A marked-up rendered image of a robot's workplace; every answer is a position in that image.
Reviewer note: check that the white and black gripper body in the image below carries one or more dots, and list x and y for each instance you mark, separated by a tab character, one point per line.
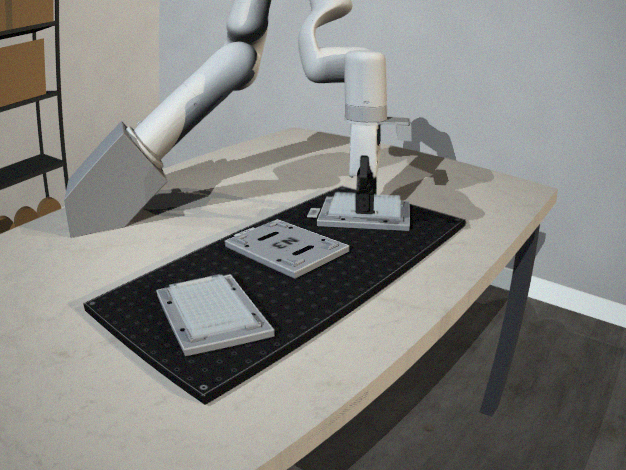
365	139

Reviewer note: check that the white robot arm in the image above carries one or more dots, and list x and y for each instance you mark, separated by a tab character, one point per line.
233	67

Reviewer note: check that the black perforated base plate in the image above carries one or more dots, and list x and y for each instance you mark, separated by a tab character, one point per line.
297	309

